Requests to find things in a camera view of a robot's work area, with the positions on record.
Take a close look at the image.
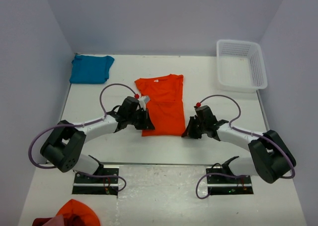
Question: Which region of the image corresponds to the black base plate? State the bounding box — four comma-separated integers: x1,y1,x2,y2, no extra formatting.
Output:
206,175,254,196
72,173,119,196

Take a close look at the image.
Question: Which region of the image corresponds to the dark red cloth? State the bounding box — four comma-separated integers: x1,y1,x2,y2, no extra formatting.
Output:
32,218,56,226

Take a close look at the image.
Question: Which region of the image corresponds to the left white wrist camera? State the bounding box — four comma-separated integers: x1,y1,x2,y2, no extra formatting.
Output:
138,95,150,110

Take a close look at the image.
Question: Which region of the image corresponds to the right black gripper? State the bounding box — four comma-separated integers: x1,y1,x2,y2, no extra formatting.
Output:
182,116,207,140

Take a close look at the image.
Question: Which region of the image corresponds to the orange t shirt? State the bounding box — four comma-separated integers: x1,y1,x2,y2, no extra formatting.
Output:
135,74,185,137

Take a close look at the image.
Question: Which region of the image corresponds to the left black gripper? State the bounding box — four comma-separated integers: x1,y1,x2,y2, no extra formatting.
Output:
127,108,155,130

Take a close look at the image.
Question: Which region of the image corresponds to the orange cloth in pile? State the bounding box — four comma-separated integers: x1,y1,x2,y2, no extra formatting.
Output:
56,199,101,226

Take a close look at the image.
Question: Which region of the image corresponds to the pink cloth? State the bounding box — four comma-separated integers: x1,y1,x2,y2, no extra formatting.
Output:
43,215,65,226

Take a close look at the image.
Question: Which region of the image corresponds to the white plastic basket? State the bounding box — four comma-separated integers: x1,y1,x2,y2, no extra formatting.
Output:
216,39,268,93

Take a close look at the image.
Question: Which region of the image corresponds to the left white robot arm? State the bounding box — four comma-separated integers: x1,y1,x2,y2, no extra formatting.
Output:
40,96,155,183

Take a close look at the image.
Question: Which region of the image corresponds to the folded blue t shirt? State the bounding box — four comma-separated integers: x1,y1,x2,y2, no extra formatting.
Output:
70,55,115,84

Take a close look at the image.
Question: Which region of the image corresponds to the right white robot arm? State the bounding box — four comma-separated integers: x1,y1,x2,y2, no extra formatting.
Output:
181,106,296,184

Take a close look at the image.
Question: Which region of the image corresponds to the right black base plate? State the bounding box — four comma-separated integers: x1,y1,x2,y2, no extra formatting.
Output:
206,175,254,196

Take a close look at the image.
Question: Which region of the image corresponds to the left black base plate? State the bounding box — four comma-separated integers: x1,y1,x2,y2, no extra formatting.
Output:
72,173,119,196

